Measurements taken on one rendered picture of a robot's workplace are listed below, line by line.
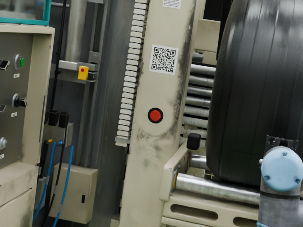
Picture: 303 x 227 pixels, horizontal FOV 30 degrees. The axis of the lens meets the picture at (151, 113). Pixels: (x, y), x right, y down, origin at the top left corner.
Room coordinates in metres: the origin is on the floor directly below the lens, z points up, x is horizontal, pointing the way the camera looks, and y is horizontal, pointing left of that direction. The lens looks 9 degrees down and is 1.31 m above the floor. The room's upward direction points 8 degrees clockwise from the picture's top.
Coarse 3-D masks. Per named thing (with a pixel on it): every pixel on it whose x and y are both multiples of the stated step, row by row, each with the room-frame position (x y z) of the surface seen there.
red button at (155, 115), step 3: (153, 111) 1.58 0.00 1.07; (156, 111) 1.58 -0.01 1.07; (150, 114) 1.58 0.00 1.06; (153, 114) 1.58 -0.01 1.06; (156, 114) 1.58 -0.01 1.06; (159, 114) 1.58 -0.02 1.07; (150, 117) 1.58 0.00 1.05; (153, 117) 1.58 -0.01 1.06; (156, 117) 1.58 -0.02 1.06; (159, 117) 1.58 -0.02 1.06; (153, 120) 1.58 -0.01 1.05; (156, 120) 1.58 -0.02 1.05
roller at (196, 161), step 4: (192, 156) 1.77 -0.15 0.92; (196, 156) 1.77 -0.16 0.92; (200, 156) 1.77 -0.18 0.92; (204, 156) 1.77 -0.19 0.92; (192, 160) 1.77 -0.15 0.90; (196, 160) 1.76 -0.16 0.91; (200, 160) 1.76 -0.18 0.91; (204, 160) 1.76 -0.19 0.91; (188, 164) 1.77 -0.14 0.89; (192, 164) 1.77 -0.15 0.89; (196, 164) 1.76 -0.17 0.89; (200, 164) 1.76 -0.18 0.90; (204, 164) 1.76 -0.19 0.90; (200, 168) 1.77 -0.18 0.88; (204, 168) 1.76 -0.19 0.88; (208, 168) 1.76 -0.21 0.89
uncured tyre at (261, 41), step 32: (256, 0) 1.45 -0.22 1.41; (288, 0) 1.45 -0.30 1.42; (224, 32) 1.45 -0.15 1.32; (256, 32) 1.38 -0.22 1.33; (288, 32) 1.37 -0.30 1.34; (224, 64) 1.38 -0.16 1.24; (256, 64) 1.35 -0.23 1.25; (288, 64) 1.34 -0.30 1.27; (224, 96) 1.36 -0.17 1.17; (256, 96) 1.33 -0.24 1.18; (288, 96) 1.32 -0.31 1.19; (224, 128) 1.37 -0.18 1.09; (256, 128) 1.34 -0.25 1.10; (288, 128) 1.32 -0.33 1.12; (224, 160) 1.41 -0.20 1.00; (256, 160) 1.38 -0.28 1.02
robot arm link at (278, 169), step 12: (276, 156) 1.02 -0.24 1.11; (288, 156) 1.01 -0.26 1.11; (264, 168) 1.02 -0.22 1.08; (276, 168) 1.01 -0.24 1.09; (288, 168) 1.01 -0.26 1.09; (300, 168) 1.01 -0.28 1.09; (264, 180) 1.03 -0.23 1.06; (276, 180) 1.01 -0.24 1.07; (288, 180) 1.00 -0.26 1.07; (300, 180) 1.01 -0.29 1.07; (276, 192) 1.02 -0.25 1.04; (288, 192) 1.02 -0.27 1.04
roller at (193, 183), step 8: (176, 176) 1.50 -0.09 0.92; (184, 176) 1.50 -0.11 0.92; (192, 176) 1.50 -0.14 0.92; (176, 184) 1.49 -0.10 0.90; (184, 184) 1.49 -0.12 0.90; (192, 184) 1.48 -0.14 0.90; (200, 184) 1.48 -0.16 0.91; (208, 184) 1.48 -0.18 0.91; (216, 184) 1.48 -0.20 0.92; (224, 184) 1.48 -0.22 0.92; (232, 184) 1.48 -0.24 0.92; (200, 192) 1.48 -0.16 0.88; (208, 192) 1.48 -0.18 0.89; (216, 192) 1.47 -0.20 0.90; (224, 192) 1.47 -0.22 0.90; (232, 192) 1.46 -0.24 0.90; (240, 192) 1.46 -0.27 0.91; (248, 192) 1.46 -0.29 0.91; (256, 192) 1.46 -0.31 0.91; (240, 200) 1.46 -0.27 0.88; (248, 200) 1.46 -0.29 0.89; (256, 200) 1.45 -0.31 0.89
